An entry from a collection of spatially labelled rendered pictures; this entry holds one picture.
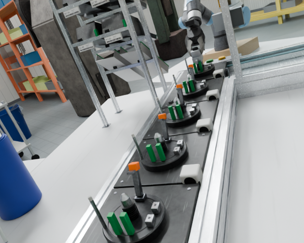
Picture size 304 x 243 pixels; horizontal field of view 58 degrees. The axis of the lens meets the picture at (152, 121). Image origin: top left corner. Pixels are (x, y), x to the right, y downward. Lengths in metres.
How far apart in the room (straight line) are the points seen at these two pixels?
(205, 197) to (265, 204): 0.17
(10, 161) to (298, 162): 0.90
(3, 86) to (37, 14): 4.78
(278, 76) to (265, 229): 0.75
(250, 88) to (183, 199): 0.77
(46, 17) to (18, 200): 3.60
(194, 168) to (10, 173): 0.64
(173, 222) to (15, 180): 0.63
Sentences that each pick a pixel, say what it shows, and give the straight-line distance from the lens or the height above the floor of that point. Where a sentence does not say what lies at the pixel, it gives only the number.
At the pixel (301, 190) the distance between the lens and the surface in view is 0.78.
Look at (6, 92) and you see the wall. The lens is 9.15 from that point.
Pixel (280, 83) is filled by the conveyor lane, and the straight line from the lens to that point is 1.30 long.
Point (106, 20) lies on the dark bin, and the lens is 1.38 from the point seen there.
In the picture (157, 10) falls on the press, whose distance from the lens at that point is 6.55.
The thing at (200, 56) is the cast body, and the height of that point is 1.06.
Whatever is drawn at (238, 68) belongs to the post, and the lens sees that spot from 1.27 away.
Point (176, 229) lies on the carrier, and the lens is 0.58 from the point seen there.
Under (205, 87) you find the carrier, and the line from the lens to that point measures 1.18.
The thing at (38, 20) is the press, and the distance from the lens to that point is 4.59.
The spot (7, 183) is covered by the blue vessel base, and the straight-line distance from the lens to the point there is 1.06.
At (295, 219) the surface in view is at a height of 0.86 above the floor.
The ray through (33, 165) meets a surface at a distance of 1.47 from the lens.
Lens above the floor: 1.37
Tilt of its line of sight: 22 degrees down
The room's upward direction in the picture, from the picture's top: 20 degrees counter-clockwise
